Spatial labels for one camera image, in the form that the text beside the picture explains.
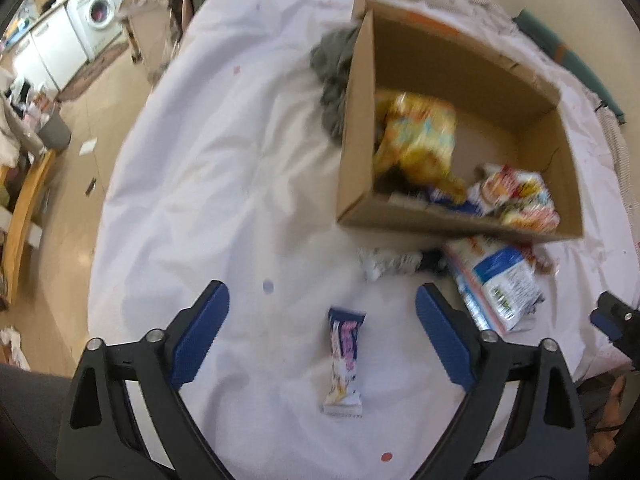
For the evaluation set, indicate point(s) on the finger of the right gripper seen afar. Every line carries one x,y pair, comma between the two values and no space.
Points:
619,323

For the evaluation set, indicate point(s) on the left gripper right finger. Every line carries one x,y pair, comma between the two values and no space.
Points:
520,416

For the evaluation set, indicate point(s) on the blue white snack bag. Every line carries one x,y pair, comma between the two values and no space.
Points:
497,284

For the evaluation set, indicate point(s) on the yellow biscuit snack bag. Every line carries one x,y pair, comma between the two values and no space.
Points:
417,139

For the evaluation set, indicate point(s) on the dark blue chip bag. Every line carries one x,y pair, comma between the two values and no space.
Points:
454,199

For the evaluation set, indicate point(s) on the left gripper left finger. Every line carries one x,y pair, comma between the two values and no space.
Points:
124,417

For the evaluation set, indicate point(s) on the grey trash bin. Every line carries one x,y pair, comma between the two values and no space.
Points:
54,133

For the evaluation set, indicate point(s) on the white kitchen cabinet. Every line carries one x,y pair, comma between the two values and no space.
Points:
50,55

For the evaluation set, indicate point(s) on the white washing machine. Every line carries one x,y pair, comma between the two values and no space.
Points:
94,23

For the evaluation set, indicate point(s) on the white black wrapper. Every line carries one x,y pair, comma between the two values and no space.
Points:
378,262

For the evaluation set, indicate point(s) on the purple white candy bar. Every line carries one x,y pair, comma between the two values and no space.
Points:
344,398

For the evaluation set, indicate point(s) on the dark grey cloth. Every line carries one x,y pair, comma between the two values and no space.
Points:
330,60

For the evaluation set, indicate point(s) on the brown cardboard box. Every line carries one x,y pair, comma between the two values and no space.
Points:
507,115

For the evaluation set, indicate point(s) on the white printed bed sheet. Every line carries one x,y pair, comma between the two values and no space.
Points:
228,175

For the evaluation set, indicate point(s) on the Easy Life chicken snack bag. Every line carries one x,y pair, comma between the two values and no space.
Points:
517,198

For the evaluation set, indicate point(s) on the green rolled mat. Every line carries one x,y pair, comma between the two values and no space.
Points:
557,50

